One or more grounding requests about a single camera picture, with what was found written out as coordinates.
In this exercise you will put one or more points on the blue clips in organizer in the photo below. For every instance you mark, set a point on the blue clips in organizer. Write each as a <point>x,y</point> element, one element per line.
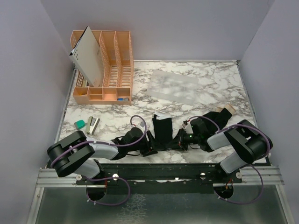
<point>123,99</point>

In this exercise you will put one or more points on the orange plastic desk organizer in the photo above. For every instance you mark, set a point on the orange plastic desk organizer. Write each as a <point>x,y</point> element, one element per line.
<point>117,57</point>

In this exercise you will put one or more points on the aluminium frame rail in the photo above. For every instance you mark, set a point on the aluminium frame rail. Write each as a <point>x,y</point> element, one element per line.
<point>47,178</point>

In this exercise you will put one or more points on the grey green stapler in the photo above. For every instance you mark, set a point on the grey green stapler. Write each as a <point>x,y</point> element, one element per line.
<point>92,125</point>

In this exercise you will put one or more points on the black white boxer briefs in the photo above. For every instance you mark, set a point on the black white boxer briefs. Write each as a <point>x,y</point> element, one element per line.
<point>163,131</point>

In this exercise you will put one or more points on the white booklet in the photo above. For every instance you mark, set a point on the white booklet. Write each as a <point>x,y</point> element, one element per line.
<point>87,57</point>

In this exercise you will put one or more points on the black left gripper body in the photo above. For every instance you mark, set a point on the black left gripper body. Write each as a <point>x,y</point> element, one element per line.
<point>145,147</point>

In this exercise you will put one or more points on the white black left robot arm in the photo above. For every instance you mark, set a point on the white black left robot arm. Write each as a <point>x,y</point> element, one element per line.
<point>72,154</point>

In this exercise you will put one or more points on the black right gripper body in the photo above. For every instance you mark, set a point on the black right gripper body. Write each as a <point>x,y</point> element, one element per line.
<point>185,139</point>

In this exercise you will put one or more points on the clear plastic box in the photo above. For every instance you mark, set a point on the clear plastic box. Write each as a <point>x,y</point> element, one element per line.
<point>173,87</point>

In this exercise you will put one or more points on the black folded garment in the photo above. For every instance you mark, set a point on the black folded garment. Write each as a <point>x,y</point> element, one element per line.
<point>220,118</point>

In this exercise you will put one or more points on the green eraser block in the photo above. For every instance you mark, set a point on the green eraser block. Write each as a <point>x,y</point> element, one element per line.
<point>79,124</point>

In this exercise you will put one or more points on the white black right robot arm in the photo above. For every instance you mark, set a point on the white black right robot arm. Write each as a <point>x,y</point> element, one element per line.
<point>249,143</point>

